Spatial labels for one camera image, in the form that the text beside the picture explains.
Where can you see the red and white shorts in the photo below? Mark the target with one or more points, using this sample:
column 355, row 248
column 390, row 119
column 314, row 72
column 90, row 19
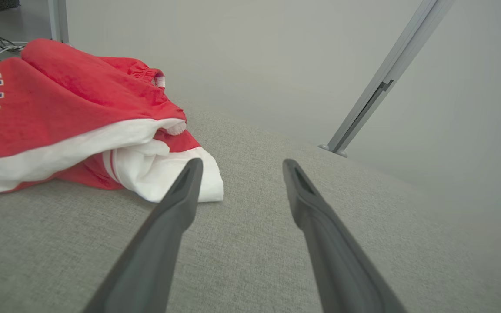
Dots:
column 85, row 78

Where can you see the red Bulls jersey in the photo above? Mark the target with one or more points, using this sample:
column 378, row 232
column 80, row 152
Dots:
column 37, row 115

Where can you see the grey partition post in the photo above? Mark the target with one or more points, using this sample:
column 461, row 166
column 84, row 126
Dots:
column 400, row 48

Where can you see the grey metal table leg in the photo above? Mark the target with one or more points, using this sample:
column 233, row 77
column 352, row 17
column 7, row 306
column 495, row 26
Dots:
column 58, row 19

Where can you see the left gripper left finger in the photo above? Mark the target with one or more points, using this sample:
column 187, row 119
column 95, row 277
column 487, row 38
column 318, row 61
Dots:
column 155, row 243

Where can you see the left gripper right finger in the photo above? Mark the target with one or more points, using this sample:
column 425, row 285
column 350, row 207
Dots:
column 333, row 256

